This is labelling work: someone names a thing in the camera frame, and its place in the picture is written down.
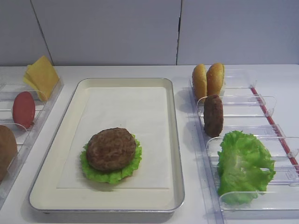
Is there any yellow cheese slice front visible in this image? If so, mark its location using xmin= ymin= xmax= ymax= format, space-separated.
xmin=25 ymin=56 xmax=59 ymax=101

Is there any yellow cheese slice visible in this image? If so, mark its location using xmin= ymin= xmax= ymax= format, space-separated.
xmin=25 ymin=56 xmax=59 ymax=101
xmin=23 ymin=65 xmax=36 ymax=82

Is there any brown meat patty on tray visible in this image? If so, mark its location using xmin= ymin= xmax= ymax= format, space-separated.
xmin=86 ymin=127 xmax=136 ymax=172

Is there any brown upright meat patty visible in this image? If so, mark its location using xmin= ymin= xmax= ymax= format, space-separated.
xmin=204 ymin=95 xmax=224 ymax=138

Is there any green lettuce leaf on tray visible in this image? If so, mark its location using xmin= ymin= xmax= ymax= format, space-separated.
xmin=80 ymin=134 xmax=142 ymax=184

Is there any green lettuce leaf in rack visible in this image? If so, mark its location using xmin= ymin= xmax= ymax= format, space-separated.
xmin=217 ymin=131 xmax=276 ymax=205

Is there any yellow cheese slice back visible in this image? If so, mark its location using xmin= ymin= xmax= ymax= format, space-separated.
xmin=23 ymin=65 xmax=36 ymax=82

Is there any red tomato slice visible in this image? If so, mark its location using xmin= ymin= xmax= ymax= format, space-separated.
xmin=13 ymin=91 xmax=36 ymax=129

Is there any white paper tray liner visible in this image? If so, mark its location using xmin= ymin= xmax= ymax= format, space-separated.
xmin=58 ymin=87 xmax=171 ymax=189

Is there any cream metal serving tray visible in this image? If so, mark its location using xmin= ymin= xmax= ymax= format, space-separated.
xmin=29 ymin=78 xmax=185 ymax=213

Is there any clear plastic right rack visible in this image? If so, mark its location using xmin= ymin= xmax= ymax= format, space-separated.
xmin=190 ymin=70 xmax=299 ymax=224

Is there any clear plastic rack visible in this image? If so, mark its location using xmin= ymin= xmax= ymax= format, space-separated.
xmin=190 ymin=70 xmax=299 ymax=224
xmin=0 ymin=79 xmax=64 ymax=206

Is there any clear plastic left rack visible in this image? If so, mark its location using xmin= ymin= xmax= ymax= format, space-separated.
xmin=0 ymin=79 xmax=64 ymax=206

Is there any brown bun left rack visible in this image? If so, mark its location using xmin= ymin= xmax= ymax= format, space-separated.
xmin=0 ymin=125 xmax=18 ymax=181

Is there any red rack rail strip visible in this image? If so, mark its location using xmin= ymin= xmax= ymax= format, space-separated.
xmin=250 ymin=87 xmax=299 ymax=174

